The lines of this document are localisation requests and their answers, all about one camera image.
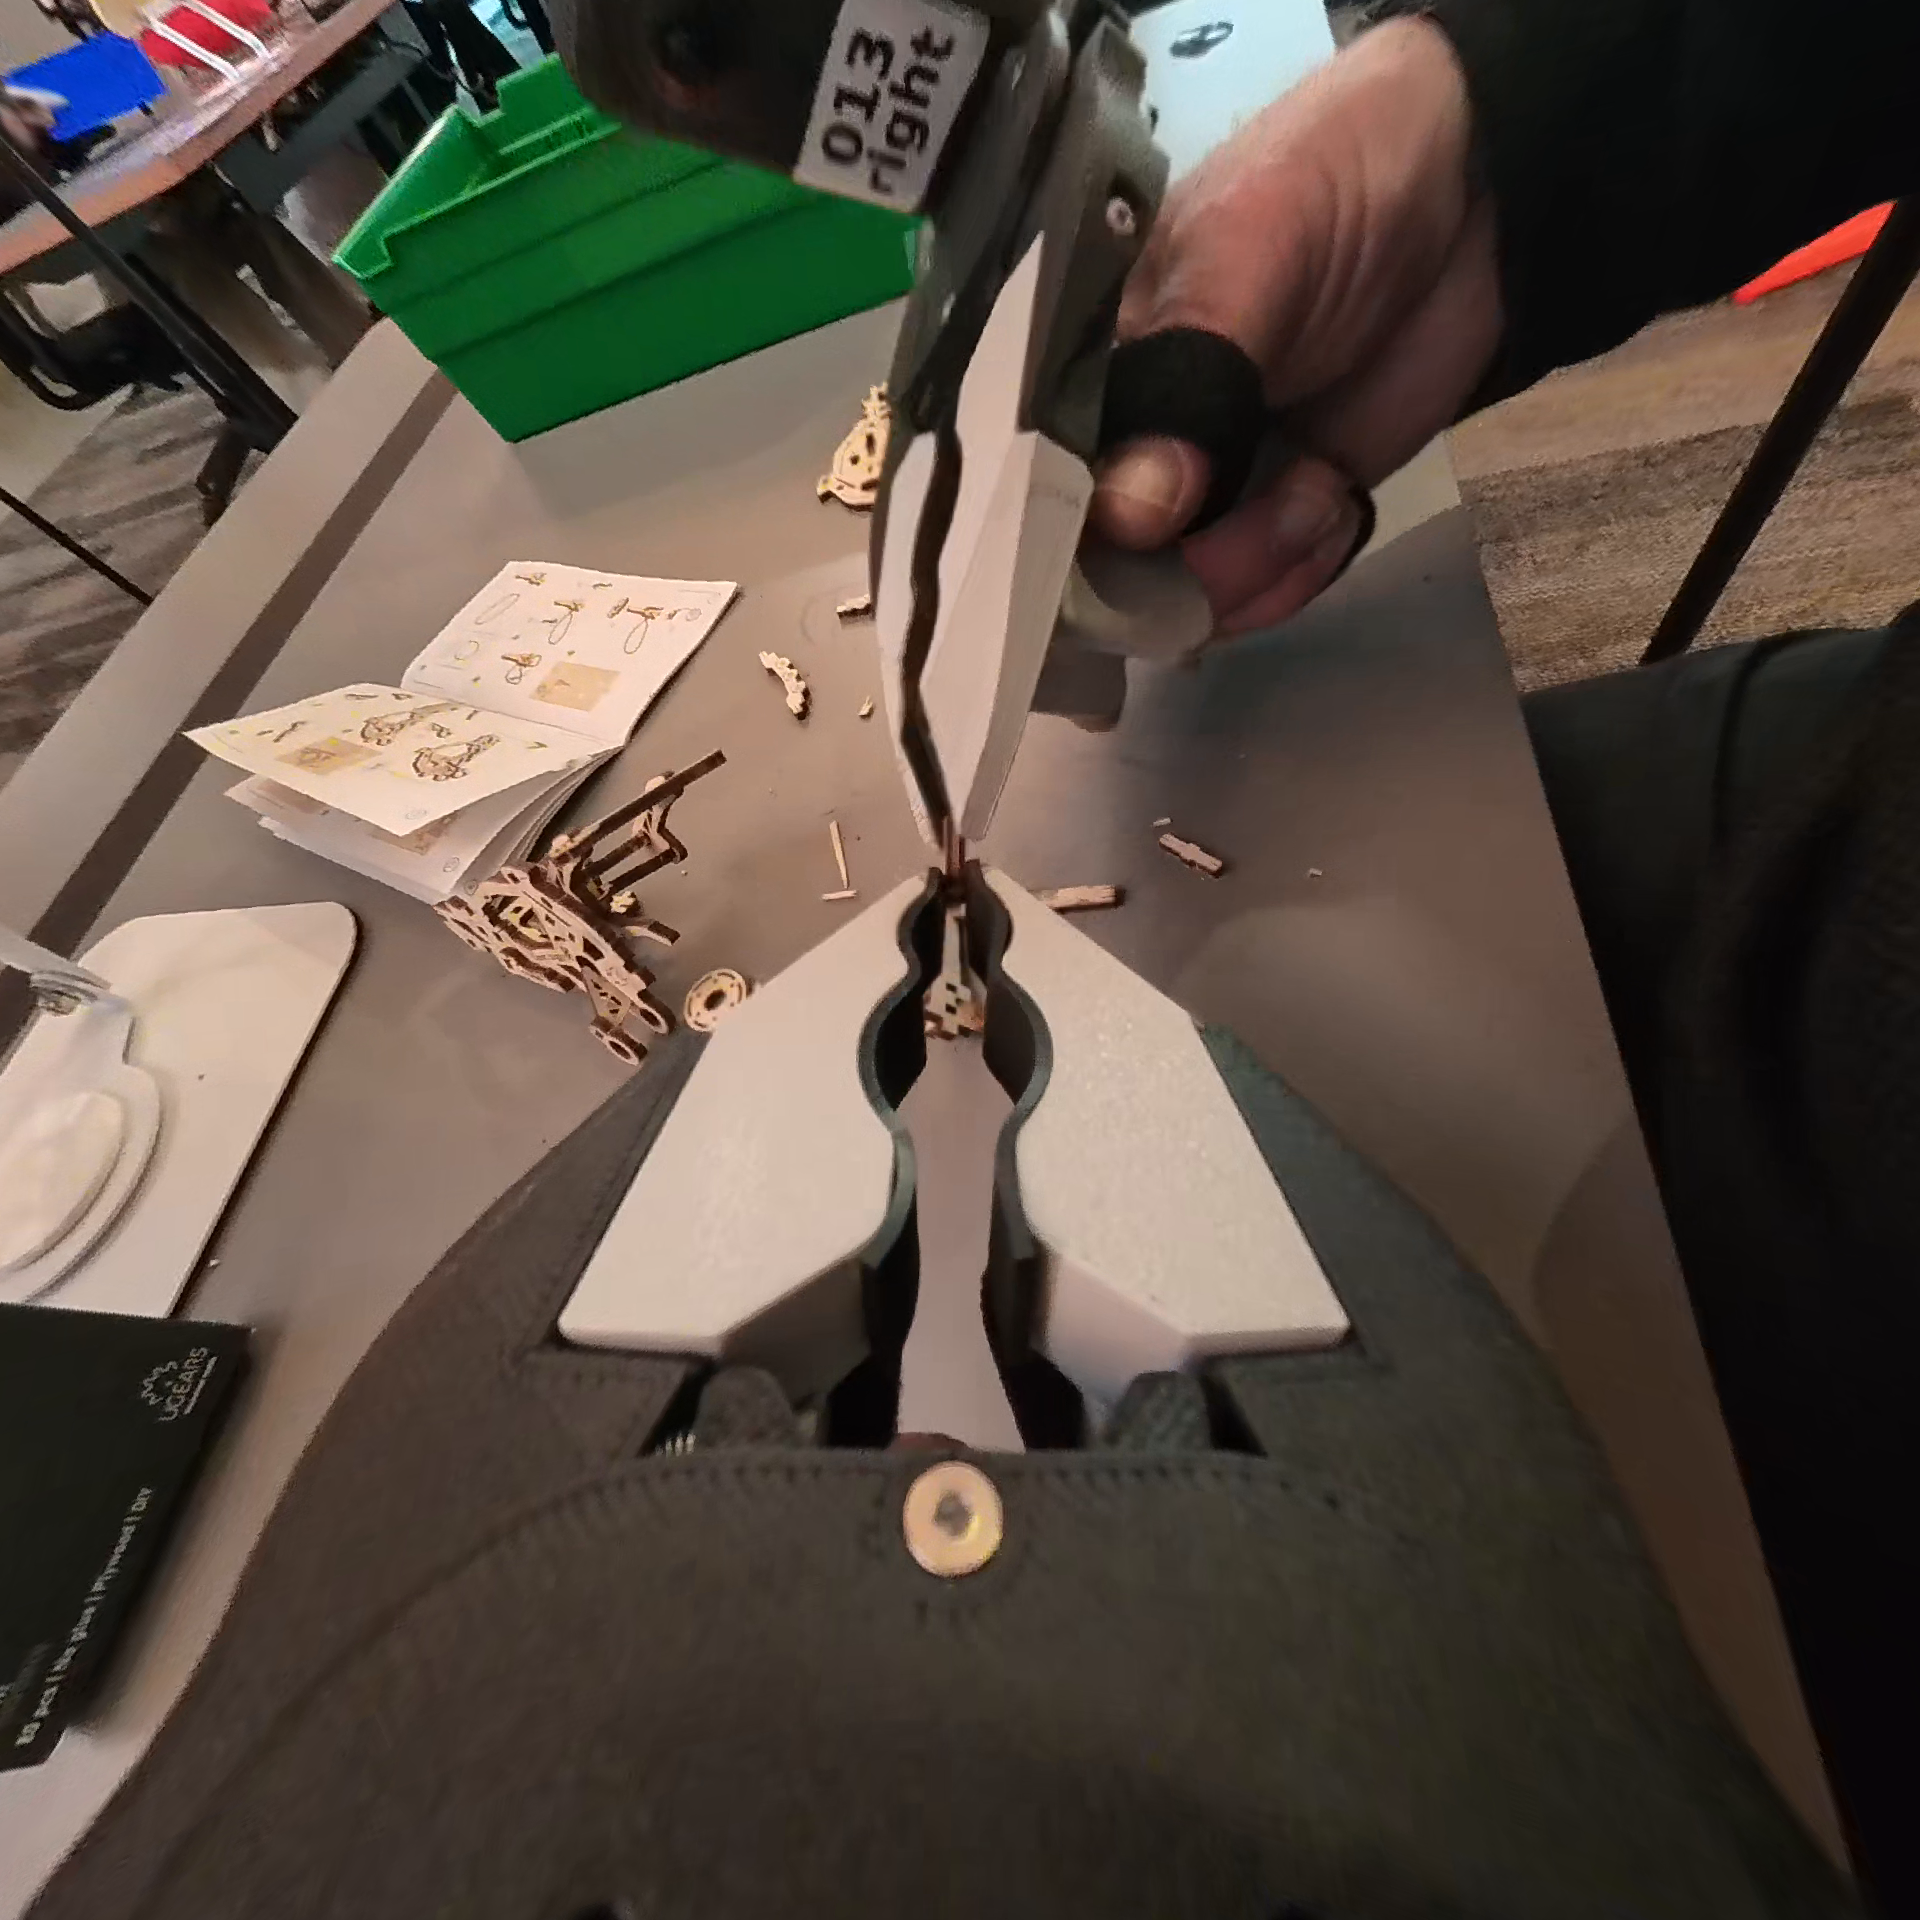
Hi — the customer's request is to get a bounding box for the green plastic bin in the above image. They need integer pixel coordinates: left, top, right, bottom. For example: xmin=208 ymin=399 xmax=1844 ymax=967
xmin=333 ymin=51 xmax=925 ymax=443

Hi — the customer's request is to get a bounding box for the dark model kit box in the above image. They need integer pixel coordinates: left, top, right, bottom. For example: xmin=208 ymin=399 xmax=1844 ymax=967
xmin=0 ymin=1302 xmax=256 ymax=1770

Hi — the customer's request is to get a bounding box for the person's right forearm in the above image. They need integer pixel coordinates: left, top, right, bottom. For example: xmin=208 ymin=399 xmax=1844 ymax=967
xmin=1407 ymin=0 xmax=1920 ymax=414

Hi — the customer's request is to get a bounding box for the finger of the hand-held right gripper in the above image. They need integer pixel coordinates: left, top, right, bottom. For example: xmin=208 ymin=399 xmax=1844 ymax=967
xmin=915 ymin=232 xmax=1094 ymax=842
xmin=875 ymin=430 xmax=963 ymax=842

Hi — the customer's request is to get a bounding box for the white mat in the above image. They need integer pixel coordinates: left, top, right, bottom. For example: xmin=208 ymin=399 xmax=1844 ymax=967
xmin=0 ymin=900 xmax=362 ymax=1316

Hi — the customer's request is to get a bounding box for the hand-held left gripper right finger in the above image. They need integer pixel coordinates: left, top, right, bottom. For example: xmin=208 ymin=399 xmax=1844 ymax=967
xmin=967 ymin=863 xmax=1354 ymax=1423

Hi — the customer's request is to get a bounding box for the person's right hand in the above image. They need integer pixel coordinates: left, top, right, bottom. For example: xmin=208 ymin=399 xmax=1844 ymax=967
xmin=1084 ymin=13 xmax=1508 ymax=644

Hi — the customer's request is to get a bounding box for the wooden cross-shaped part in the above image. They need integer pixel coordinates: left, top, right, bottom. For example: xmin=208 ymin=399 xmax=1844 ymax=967
xmin=925 ymin=831 xmax=991 ymax=1041

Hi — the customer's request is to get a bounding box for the open instruction booklet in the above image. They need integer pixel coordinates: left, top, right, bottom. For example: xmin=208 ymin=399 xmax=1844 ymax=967
xmin=183 ymin=559 xmax=742 ymax=906

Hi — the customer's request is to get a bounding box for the blue bin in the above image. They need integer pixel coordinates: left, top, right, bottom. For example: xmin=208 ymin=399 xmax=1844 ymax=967
xmin=44 ymin=33 xmax=172 ymax=144

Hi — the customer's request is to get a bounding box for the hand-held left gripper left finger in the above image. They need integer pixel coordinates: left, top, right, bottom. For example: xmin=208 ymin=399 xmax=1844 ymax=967
xmin=556 ymin=870 xmax=954 ymax=1418

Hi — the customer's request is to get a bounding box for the orange cone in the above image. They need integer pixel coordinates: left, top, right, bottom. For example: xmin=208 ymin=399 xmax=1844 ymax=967
xmin=1740 ymin=202 xmax=1896 ymax=303

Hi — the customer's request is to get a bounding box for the wooden buggy model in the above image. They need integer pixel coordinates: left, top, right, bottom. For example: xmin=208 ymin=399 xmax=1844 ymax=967
xmin=435 ymin=750 xmax=731 ymax=1066

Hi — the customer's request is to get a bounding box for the background wooden table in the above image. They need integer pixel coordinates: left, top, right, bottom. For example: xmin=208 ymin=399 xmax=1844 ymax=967
xmin=0 ymin=0 xmax=453 ymax=278

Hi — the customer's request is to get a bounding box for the ornate wooden frame part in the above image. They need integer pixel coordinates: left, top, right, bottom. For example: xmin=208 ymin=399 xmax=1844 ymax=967
xmin=813 ymin=384 xmax=904 ymax=517

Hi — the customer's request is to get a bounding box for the black metal pole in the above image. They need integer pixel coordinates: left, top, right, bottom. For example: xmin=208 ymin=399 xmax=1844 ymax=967
xmin=1640 ymin=195 xmax=1920 ymax=662

